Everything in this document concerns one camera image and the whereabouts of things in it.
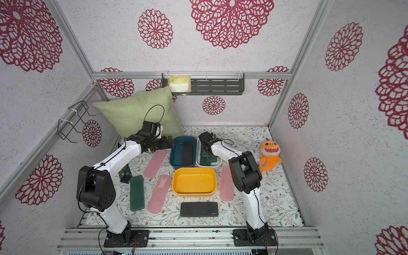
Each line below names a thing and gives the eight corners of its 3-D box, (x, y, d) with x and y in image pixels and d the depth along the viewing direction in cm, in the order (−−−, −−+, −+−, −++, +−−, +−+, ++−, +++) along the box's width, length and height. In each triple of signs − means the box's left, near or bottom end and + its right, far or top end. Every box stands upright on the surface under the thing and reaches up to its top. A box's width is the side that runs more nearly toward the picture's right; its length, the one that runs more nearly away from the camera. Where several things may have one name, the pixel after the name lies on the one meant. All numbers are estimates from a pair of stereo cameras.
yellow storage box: (171, 196, 89) (170, 193, 84) (174, 171, 99) (173, 167, 94) (216, 196, 89) (217, 193, 84) (215, 171, 99) (216, 167, 94)
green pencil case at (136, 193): (132, 211, 84) (130, 210, 82) (131, 179, 95) (129, 177, 93) (145, 207, 85) (143, 205, 83) (143, 176, 97) (141, 174, 94)
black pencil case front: (180, 217, 82) (179, 215, 80) (181, 203, 86) (180, 202, 84) (218, 217, 82) (218, 215, 80) (217, 203, 86) (217, 202, 84)
